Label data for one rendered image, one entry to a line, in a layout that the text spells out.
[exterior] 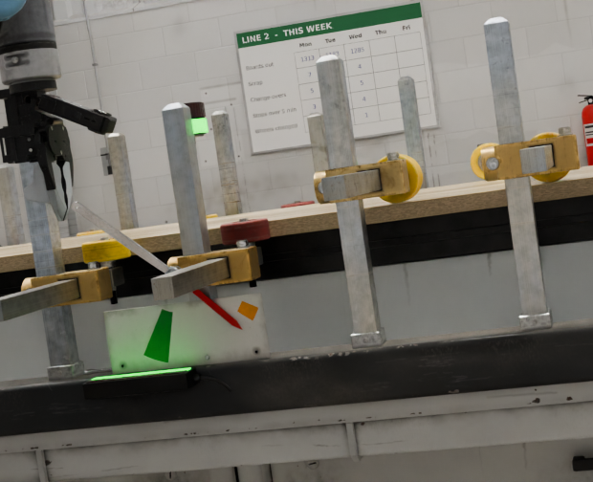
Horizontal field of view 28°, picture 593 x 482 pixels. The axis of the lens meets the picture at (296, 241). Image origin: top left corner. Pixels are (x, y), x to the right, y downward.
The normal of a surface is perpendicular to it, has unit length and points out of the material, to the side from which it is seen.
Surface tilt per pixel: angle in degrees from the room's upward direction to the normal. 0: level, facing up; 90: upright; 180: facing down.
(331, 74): 90
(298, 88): 90
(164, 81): 90
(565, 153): 90
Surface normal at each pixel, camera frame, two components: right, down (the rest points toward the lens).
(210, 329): -0.24, 0.08
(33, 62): 0.34, 0.01
